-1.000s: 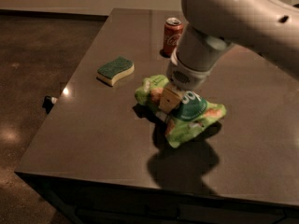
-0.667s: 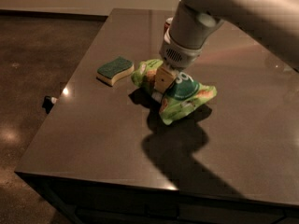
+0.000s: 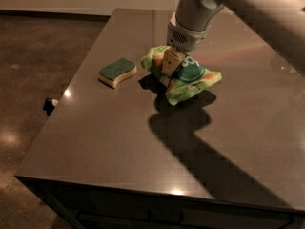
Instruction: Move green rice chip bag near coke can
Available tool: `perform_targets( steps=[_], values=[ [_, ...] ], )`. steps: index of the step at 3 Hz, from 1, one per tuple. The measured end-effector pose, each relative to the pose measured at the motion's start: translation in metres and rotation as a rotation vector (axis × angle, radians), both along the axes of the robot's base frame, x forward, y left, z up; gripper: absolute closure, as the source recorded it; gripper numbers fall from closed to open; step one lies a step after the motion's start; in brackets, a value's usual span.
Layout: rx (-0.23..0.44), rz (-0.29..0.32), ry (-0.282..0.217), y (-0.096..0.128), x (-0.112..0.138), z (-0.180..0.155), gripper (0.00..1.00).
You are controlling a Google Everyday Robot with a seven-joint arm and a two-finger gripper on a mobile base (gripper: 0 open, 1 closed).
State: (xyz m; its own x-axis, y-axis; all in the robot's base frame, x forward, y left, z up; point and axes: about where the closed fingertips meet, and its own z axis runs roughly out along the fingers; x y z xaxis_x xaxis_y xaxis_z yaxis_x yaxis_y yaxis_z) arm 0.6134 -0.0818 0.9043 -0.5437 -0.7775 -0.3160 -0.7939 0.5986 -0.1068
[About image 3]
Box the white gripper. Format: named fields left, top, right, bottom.
left=162, top=11, right=209, bottom=77

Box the green rice chip bag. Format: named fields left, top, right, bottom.
left=141, top=46, right=222, bottom=106

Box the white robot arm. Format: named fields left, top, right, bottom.
left=167, top=0, right=305, bottom=75

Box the green and yellow sponge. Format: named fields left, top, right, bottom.
left=99, top=58, right=137, bottom=89

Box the black knob at table side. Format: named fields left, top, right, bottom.
left=43, top=97, right=58, bottom=116

